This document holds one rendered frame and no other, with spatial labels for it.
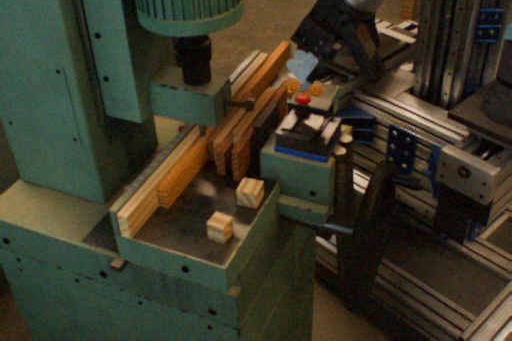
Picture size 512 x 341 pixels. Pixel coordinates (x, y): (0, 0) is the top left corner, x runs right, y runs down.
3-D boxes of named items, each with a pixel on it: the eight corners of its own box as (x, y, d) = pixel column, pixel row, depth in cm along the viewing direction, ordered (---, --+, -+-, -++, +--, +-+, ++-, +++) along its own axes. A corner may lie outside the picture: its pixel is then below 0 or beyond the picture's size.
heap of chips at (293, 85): (315, 102, 135) (316, 95, 134) (273, 94, 139) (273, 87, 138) (326, 87, 141) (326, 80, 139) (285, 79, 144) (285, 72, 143)
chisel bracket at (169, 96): (217, 136, 112) (213, 95, 106) (150, 120, 116) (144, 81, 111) (234, 115, 117) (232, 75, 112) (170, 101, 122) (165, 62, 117)
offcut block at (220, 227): (207, 238, 103) (206, 222, 101) (217, 226, 105) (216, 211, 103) (224, 244, 101) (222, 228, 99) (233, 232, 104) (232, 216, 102)
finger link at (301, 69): (278, 75, 113) (303, 39, 107) (304, 94, 113) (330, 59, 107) (272, 83, 111) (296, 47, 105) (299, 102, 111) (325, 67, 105)
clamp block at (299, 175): (327, 208, 112) (329, 169, 107) (259, 190, 117) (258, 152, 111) (351, 162, 123) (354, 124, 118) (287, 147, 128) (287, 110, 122)
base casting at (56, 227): (238, 331, 110) (235, 298, 105) (-9, 245, 129) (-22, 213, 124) (319, 183, 143) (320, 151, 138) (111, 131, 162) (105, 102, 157)
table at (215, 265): (281, 313, 97) (281, 287, 94) (118, 259, 107) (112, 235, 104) (378, 115, 142) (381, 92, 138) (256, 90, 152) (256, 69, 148)
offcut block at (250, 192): (244, 191, 112) (243, 176, 110) (264, 195, 111) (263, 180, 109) (236, 204, 109) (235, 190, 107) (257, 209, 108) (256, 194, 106)
